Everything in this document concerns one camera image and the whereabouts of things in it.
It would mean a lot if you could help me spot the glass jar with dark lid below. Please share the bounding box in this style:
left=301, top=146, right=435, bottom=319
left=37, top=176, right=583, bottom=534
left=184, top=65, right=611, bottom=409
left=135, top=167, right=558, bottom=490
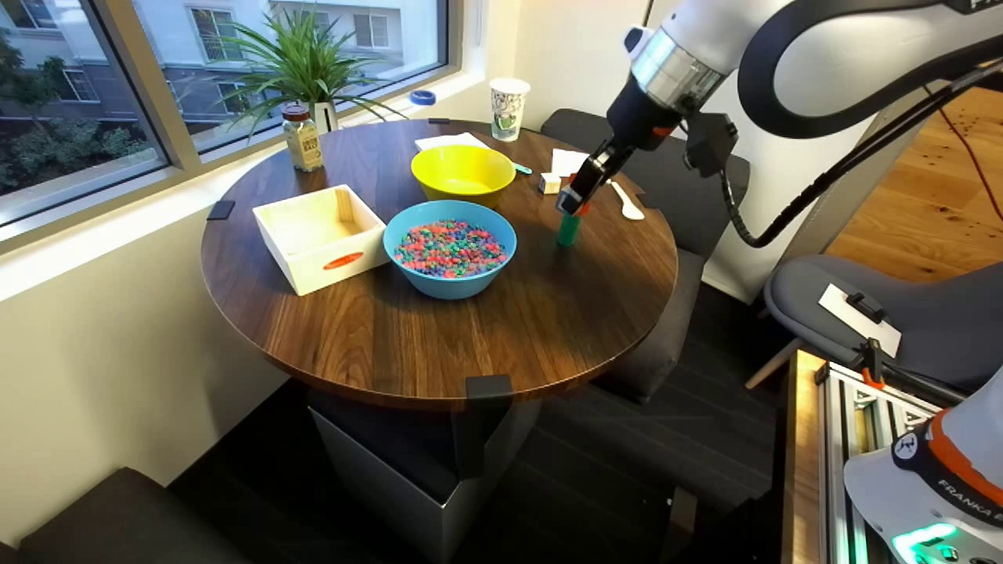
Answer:
left=278, top=101, right=329, bottom=176

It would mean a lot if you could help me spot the folded white napkin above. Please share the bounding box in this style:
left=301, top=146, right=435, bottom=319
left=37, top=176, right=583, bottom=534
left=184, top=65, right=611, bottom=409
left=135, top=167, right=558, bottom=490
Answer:
left=413, top=129, right=496, bottom=157

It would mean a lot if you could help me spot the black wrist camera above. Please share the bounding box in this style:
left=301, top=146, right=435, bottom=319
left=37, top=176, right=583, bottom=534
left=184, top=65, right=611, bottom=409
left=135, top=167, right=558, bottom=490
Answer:
left=682, top=111, right=742, bottom=179

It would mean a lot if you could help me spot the green potted plant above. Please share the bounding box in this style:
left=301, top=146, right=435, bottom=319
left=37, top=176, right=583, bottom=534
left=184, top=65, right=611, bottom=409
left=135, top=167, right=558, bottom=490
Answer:
left=222, top=0, right=392, bottom=135

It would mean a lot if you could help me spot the wood and aluminium robot stand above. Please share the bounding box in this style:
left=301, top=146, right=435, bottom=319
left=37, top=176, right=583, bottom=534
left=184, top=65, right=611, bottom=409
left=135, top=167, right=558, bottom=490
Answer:
left=780, top=348, right=944, bottom=564

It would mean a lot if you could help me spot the window frame post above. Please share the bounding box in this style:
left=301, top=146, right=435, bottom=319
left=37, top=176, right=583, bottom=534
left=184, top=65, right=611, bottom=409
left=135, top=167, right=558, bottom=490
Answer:
left=90, top=0, right=204, bottom=176

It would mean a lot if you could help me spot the white wooden box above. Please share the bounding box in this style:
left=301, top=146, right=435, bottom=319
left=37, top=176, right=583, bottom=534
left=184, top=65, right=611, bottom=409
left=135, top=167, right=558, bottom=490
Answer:
left=251, top=182, right=388, bottom=300

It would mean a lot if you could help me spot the white tag on armchair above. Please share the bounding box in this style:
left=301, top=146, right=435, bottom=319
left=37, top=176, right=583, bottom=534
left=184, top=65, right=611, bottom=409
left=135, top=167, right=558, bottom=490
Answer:
left=816, top=283, right=905, bottom=361

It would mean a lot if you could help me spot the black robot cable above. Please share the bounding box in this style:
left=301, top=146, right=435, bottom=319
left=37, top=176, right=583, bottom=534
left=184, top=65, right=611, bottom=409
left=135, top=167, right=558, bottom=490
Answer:
left=717, top=60, right=1003, bottom=252

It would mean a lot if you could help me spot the grey armchair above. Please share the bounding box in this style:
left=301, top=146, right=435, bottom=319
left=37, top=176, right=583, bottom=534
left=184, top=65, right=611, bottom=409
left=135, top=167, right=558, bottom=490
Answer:
left=762, top=253, right=1003, bottom=402

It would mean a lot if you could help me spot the metal table pedestal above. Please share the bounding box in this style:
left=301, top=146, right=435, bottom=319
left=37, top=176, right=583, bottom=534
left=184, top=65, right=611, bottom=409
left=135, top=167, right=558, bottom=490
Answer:
left=307, top=390, right=546, bottom=564

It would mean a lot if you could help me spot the yellow plastic bowl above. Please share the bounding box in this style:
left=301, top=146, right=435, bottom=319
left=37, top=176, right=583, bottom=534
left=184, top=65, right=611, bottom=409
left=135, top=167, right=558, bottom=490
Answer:
left=407, top=140, right=521, bottom=208

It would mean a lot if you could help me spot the flat white napkin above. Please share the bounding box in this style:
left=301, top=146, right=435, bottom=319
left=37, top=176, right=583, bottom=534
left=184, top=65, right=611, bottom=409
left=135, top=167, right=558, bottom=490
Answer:
left=548, top=146, right=593, bottom=182

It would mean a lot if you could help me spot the dark grey sofa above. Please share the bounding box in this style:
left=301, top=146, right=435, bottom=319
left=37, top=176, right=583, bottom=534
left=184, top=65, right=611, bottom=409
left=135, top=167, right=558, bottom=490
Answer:
left=535, top=107, right=753, bottom=406

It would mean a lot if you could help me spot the white robot base orange ring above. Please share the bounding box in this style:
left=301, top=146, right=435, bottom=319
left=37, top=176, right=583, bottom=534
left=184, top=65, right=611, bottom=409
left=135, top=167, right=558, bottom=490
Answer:
left=843, top=364, right=1003, bottom=564

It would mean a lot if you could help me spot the dark upholstered bench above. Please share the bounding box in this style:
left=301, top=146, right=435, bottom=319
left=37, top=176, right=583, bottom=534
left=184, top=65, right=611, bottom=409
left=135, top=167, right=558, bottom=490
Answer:
left=0, top=468, right=252, bottom=564

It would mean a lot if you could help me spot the white plastic spoon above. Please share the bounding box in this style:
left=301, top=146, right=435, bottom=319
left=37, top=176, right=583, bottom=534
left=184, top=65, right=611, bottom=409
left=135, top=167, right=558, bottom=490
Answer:
left=611, top=182, right=649, bottom=226

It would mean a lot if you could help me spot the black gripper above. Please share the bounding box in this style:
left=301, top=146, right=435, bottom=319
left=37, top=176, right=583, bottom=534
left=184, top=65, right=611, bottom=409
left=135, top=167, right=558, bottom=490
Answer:
left=558, top=81, right=675, bottom=217

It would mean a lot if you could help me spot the patterned paper cup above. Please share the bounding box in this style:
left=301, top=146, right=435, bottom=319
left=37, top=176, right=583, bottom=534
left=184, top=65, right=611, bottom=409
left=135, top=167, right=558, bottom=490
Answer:
left=485, top=74, right=533, bottom=145

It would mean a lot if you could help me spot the blue bowl of coloured beads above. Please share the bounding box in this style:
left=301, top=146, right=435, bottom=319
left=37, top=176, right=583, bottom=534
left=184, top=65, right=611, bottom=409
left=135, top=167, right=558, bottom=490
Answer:
left=379, top=197, right=521, bottom=305

